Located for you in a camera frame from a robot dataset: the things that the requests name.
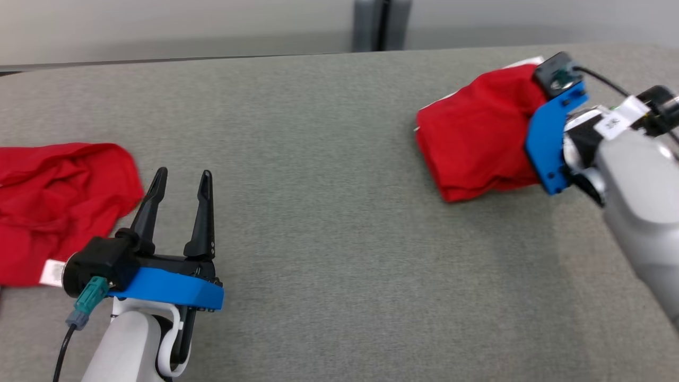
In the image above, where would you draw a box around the blue left camera bracket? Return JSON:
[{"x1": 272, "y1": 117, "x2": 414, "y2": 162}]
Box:
[{"x1": 106, "y1": 267, "x2": 224, "y2": 312}]

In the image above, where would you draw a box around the red white printed garment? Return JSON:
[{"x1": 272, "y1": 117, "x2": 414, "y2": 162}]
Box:
[{"x1": 414, "y1": 56, "x2": 550, "y2": 203}]

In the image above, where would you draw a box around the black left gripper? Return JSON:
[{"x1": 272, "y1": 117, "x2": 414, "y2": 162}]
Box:
[{"x1": 116, "y1": 167, "x2": 219, "y2": 283}]

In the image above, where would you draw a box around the grey partition post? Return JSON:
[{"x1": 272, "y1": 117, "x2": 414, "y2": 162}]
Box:
[
  {"x1": 353, "y1": 0, "x2": 381, "y2": 52},
  {"x1": 389, "y1": 0, "x2": 412, "y2": 51}
]

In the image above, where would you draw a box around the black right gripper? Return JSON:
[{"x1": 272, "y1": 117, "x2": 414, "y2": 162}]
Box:
[{"x1": 561, "y1": 105, "x2": 619, "y2": 206}]

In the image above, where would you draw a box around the black cable with teal plug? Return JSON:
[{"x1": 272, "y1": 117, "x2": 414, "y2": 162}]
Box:
[{"x1": 52, "y1": 276, "x2": 110, "y2": 382}]

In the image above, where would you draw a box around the black cable with white tags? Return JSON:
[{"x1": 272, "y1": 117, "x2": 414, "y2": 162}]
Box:
[{"x1": 573, "y1": 65, "x2": 679, "y2": 144}]

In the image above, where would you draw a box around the red white basketball jersey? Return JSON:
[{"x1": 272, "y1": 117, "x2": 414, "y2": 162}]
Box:
[{"x1": 0, "y1": 142, "x2": 145, "y2": 288}]

